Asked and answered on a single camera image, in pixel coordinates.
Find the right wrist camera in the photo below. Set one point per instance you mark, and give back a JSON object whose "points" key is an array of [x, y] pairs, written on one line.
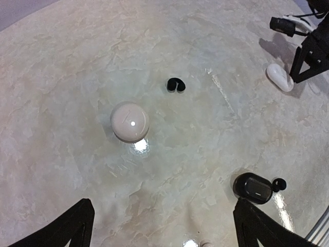
{"points": [[291, 25]]}

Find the pink round charging case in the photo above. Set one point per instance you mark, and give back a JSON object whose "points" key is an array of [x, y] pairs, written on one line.
{"points": [[130, 122]]}

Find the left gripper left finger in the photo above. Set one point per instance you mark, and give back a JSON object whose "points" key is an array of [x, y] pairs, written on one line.
{"points": [[73, 228]]}

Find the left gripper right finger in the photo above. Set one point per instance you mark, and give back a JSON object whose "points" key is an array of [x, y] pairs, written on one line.
{"points": [[256, 228]]}

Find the white earbud charging case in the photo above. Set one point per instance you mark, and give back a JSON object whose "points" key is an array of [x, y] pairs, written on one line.
{"points": [[280, 77]]}

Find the aluminium front rail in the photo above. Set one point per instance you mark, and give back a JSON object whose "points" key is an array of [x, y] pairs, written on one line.
{"points": [[319, 234]]}

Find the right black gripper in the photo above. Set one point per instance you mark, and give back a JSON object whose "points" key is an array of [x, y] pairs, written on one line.
{"points": [[312, 58]]}

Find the black oval charging case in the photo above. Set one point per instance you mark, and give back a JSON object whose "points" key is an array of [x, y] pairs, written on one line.
{"points": [[252, 187]]}

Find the white earbud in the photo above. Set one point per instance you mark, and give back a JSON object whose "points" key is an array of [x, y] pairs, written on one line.
{"points": [[206, 243]]}

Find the black earbud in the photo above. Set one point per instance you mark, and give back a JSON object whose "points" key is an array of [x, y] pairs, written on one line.
{"points": [[176, 84], [278, 184]]}

